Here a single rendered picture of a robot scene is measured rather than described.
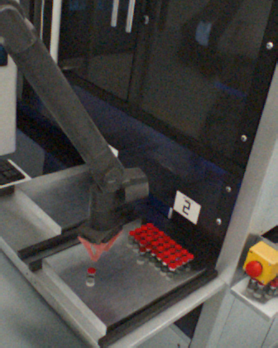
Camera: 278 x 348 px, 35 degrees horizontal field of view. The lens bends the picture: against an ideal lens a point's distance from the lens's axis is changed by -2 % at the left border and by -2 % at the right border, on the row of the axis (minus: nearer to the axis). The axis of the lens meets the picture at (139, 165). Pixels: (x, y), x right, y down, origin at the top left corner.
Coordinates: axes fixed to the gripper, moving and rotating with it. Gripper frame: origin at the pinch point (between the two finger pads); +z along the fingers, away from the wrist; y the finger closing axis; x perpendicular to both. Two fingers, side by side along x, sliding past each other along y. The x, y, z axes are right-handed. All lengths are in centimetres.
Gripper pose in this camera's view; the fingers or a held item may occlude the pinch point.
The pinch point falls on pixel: (99, 253)
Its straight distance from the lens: 108.0
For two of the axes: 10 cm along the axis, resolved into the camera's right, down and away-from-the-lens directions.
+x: -8.3, -3.6, 4.3
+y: 5.5, -4.0, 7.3
